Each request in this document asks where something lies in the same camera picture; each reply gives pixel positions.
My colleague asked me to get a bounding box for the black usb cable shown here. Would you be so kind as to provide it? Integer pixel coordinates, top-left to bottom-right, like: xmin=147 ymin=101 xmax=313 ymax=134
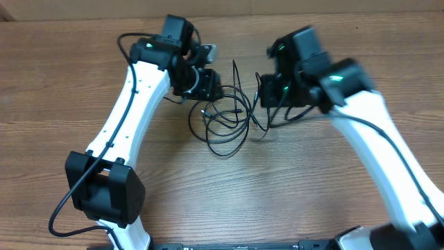
xmin=162 ymin=59 xmax=278 ymax=157

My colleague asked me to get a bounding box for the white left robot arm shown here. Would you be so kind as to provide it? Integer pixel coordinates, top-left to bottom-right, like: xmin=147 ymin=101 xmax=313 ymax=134
xmin=65 ymin=15 xmax=223 ymax=249

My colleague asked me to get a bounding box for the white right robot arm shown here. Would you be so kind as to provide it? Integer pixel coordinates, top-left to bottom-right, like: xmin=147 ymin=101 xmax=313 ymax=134
xmin=259 ymin=26 xmax=443 ymax=249

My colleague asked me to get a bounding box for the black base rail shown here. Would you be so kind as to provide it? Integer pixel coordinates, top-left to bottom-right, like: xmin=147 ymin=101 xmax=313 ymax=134
xmin=86 ymin=239 xmax=341 ymax=250

